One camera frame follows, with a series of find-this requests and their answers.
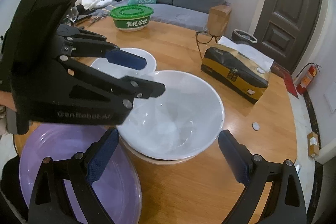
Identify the red fire extinguisher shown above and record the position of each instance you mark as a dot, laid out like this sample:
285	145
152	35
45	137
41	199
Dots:
305	79

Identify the dark trash bin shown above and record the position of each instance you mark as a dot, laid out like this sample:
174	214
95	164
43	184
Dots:
244	37

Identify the brown rimmed white bowl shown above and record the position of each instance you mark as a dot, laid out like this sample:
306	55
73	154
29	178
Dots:
136	154

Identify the small cardboard box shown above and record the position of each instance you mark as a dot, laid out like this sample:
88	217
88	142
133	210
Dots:
313	145

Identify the white cloth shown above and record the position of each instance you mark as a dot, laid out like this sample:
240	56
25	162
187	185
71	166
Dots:
90	2

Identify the small white disc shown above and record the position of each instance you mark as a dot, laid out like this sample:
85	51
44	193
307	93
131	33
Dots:
256	126

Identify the purple plate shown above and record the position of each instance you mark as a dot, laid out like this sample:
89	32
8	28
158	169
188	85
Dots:
123	187

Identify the large white bowl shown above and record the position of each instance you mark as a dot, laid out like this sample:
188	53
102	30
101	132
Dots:
183	108

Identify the red floor mat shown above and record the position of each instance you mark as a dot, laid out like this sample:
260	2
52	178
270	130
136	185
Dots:
290	85

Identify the green lidded food container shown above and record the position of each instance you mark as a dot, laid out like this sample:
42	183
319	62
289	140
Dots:
131	22

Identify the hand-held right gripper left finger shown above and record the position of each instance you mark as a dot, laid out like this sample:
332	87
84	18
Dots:
102	158

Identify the brown eyeglasses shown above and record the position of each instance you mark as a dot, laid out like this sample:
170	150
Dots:
206	39

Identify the person's left hand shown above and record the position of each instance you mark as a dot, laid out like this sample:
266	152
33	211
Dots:
3	100

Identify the black and gold tissue pack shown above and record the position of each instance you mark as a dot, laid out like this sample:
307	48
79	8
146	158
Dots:
231	71

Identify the dark brown door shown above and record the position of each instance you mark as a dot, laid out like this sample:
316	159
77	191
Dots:
288	16

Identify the wooden chopsticks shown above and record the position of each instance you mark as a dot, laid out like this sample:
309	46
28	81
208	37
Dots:
109	8

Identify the grey sofa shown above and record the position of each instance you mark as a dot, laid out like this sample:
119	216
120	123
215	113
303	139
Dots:
183	11

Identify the small white bowl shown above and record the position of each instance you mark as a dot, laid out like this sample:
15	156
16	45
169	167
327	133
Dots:
151	61

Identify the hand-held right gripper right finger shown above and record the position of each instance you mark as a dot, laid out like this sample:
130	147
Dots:
233	158

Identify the wine glass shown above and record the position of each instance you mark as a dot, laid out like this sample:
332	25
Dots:
73	12

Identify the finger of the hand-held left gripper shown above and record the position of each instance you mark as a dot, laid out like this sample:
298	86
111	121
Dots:
149	88
126	60

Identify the wooden box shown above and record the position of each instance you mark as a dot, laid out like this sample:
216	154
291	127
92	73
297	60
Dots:
219	22

